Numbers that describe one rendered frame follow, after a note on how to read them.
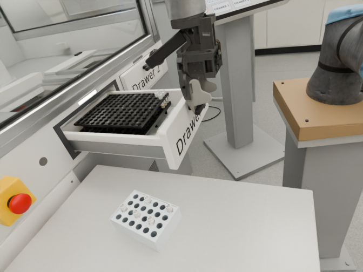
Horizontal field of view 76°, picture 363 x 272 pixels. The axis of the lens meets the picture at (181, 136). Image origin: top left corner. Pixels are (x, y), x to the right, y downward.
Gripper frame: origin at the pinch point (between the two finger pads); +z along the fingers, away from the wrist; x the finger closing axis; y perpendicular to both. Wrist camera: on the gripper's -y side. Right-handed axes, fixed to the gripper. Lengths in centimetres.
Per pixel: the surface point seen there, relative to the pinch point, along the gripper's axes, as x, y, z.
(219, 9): 75, -10, -9
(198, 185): -12.9, 2.4, 14.5
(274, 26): 292, 8, 53
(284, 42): 291, 20, 74
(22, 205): -33.3, -26.0, 3.0
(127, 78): 18.7, -31.5, -0.6
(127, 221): -27.6, -7.9, 11.0
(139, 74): 26.9, -31.5, 1.4
